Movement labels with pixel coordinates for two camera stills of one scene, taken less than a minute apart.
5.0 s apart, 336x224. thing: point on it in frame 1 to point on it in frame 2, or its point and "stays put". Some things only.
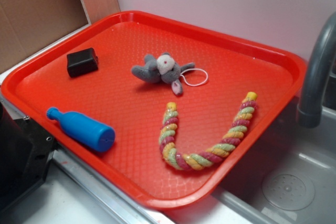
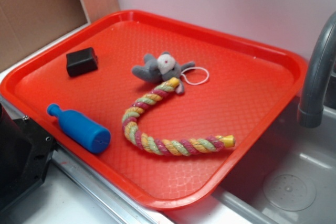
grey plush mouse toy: (162, 69) stays put
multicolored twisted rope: (199, 161) to (153, 145)
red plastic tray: (164, 109) stays put
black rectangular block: (82, 62) stays put
